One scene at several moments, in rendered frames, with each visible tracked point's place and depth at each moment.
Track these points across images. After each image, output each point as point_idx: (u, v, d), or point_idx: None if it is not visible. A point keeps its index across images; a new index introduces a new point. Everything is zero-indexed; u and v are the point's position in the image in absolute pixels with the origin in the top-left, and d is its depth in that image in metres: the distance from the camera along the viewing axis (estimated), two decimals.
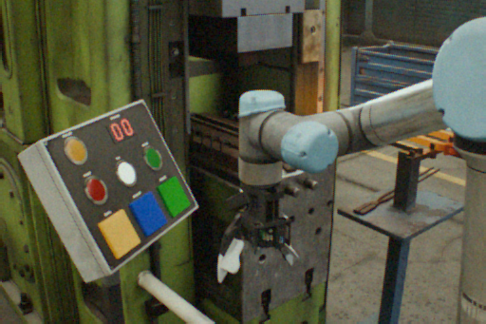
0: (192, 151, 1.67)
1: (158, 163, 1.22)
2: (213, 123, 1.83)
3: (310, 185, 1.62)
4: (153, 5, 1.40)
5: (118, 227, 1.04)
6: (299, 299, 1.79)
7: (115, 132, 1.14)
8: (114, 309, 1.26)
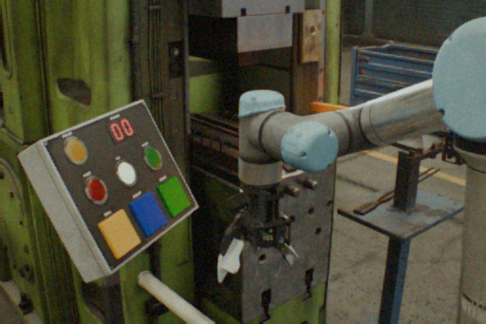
0: (192, 151, 1.67)
1: (158, 163, 1.22)
2: (213, 123, 1.83)
3: (310, 185, 1.62)
4: (153, 5, 1.40)
5: (118, 227, 1.04)
6: (299, 299, 1.79)
7: (115, 132, 1.14)
8: (114, 309, 1.26)
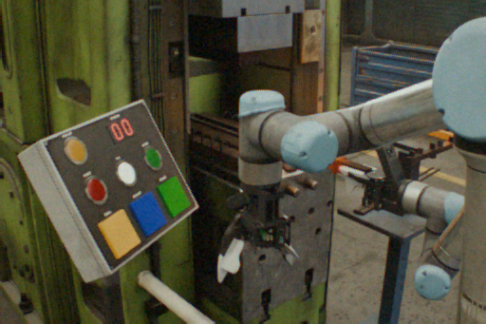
0: (192, 151, 1.67)
1: (158, 163, 1.22)
2: (213, 123, 1.83)
3: (310, 185, 1.62)
4: (153, 5, 1.40)
5: (118, 227, 1.04)
6: (299, 299, 1.79)
7: (115, 132, 1.14)
8: (114, 309, 1.26)
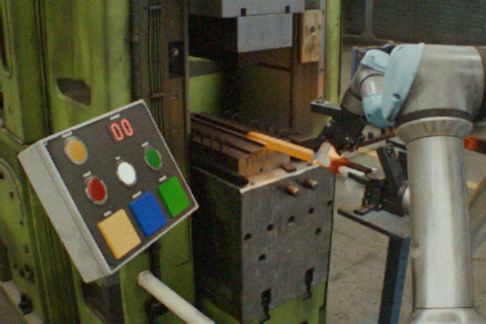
0: (192, 151, 1.67)
1: (158, 163, 1.22)
2: (213, 123, 1.83)
3: (310, 185, 1.62)
4: (153, 5, 1.40)
5: (118, 227, 1.04)
6: (299, 299, 1.79)
7: (115, 132, 1.14)
8: (114, 309, 1.26)
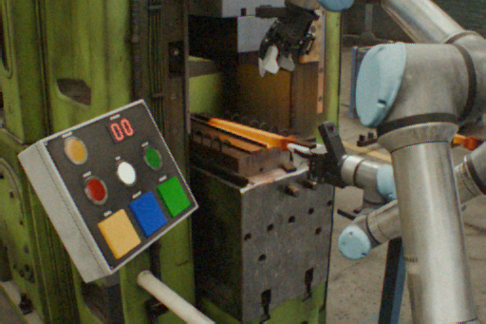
0: (192, 151, 1.67)
1: (158, 163, 1.22)
2: None
3: (310, 185, 1.62)
4: (153, 5, 1.40)
5: (118, 227, 1.04)
6: (299, 299, 1.79)
7: (115, 132, 1.14)
8: (114, 309, 1.26)
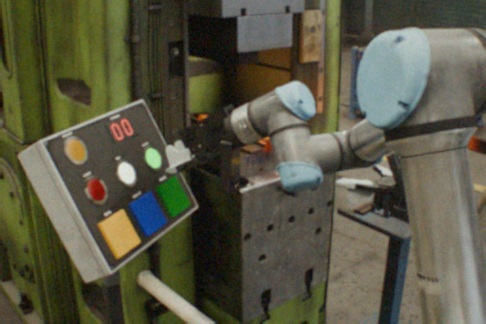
0: None
1: (158, 163, 1.22)
2: None
3: None
4: (153, 5, 1.40)
5: (118, 227, 1.04)
6: (299, 299, 1.79)
7: (115, 132, 1.14)
8: (114, 309, 1.26)
